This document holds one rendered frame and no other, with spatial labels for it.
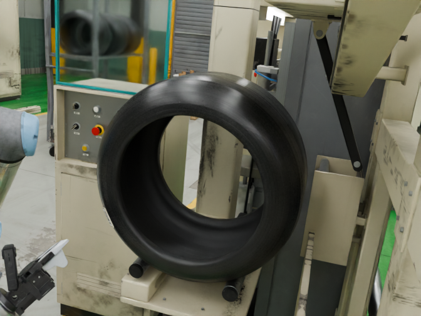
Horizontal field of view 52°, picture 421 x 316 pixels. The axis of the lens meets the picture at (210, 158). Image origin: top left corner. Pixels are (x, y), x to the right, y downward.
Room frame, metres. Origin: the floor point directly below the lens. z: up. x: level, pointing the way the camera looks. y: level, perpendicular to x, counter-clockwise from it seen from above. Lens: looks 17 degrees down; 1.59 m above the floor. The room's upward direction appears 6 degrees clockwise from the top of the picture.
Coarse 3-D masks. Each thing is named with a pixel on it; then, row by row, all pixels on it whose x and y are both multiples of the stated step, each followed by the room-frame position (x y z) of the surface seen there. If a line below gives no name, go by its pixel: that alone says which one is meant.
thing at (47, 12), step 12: (48, 0) 4.67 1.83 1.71; (48, 12) 4.66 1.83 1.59; (48, 24) 4.66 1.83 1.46; (48, 36) 4.66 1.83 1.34; (48, 48) 4.66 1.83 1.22; (48, 60) 4.66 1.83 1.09; (48, 72) 4.67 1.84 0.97; (48, 84) 4.67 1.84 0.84; (48, 96) 4.67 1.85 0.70; (48, 108) 4.67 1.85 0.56; (48, 120) 4.67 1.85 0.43; (48, 132) 4.66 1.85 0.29
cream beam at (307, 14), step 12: (264, 0) 0.76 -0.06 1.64; (276, 0) 0.75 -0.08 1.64; (288, 0) 0.75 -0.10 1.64; (300, 0) 0.74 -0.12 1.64; (312, 0) 0.74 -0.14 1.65; (324, 0) 0.73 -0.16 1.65; (336, 0) 0.73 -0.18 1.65; (288, 12) 1.03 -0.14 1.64; (300, 12) 0.98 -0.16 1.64; (312, 12) 0.94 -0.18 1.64; (324, 12) 0.90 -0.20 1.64; (336, 12) 0.82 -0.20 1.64
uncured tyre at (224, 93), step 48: (144, 96) 1.08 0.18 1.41; (192, 96) 1.03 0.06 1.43; (240, 96) 1.04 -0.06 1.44; (144, 144) 1.35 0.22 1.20; (288, 144) 1.01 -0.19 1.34; (144, 192) 1.32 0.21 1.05; (288, 192) 0.98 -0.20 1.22; (144, 240) 1.06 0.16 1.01; (192, 240) 1.27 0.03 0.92; (240, 240) 1.24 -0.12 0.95
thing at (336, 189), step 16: (320, 160) 1.44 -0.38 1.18; (336, 160) 1.42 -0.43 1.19; (320, 176) 1.25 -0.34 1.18; (336, 176) 1.24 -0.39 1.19; (352, 176) 1.24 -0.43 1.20; (320, 192) 1.25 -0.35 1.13; (336, 192) 1.24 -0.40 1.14; (352, 192) 1.23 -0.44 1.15; (320, 208) 1.25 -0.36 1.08; (336, 208) 1.24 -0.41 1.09; (352, 208) 1.23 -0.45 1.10; (320, 224) 1.25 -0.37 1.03; (336, 224) 1.23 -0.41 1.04; (352, 224) 1.22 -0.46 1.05; (304, 240) 1.26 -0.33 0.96; (320, 240) 1.24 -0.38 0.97; (336, 240) 1.23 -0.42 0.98; (304, 256) 1.25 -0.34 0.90; (320, 256) 1.24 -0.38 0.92; (336, 256) 1.23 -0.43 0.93
